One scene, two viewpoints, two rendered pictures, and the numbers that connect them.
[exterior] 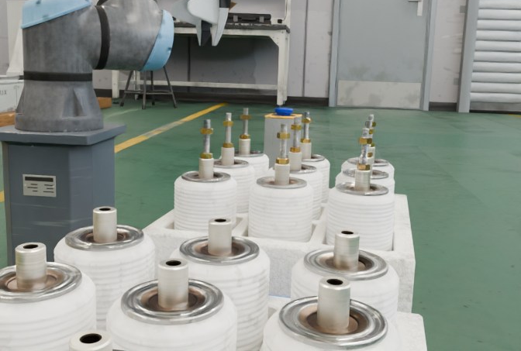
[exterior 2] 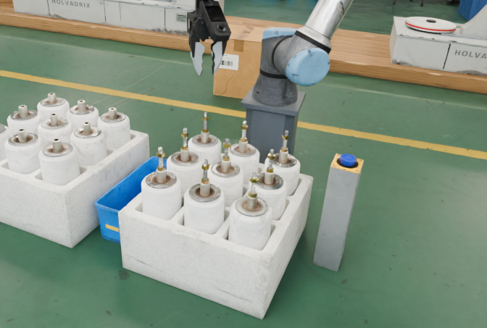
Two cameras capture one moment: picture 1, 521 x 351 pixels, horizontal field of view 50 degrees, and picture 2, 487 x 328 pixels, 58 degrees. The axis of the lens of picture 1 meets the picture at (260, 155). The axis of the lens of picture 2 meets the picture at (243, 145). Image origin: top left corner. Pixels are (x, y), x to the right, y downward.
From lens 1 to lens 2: 1.55 m
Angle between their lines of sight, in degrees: 92
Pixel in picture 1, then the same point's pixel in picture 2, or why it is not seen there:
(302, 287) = not seen: hidden behind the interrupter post
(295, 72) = not seen: outside the picture
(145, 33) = (284, 60)
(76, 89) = (263, 80)
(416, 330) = (53, 188)
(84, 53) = (269, 62)
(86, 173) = (249, 121)
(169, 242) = not seen: hidden behind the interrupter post
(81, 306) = (69, 117)
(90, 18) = (272, 44)
